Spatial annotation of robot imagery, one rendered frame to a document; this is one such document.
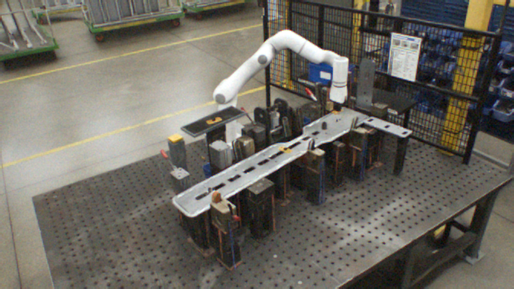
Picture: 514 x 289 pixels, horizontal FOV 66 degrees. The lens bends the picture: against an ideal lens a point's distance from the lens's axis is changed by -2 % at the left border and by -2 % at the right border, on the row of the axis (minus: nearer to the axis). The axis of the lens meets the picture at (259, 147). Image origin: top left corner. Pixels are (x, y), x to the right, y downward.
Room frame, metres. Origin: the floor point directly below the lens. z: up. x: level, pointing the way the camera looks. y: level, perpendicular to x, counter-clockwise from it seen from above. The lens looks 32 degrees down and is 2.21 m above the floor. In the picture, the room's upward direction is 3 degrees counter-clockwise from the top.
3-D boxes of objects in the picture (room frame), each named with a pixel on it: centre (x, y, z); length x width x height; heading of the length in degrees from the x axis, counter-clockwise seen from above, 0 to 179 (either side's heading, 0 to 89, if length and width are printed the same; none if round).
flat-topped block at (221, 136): (2.04, 0.25, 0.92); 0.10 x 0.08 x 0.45; 131
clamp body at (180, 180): (1.68, 0.41, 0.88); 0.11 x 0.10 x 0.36; 41
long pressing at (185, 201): (1.92, -0.14, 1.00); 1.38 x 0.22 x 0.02; 131
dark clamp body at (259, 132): (2.07, 0.01, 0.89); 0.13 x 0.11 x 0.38; 41
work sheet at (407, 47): (2.53, -0.98, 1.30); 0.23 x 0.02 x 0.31; 41
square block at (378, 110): (2.33, -0.79, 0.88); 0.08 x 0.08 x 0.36; 41
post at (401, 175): (2.06, -0.86, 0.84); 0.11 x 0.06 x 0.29; 41
